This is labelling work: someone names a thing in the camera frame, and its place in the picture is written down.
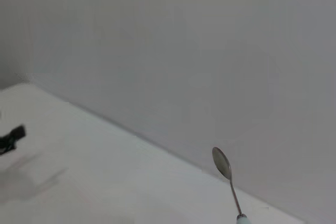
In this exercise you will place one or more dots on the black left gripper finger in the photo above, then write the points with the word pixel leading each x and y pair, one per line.
pixel 18 131

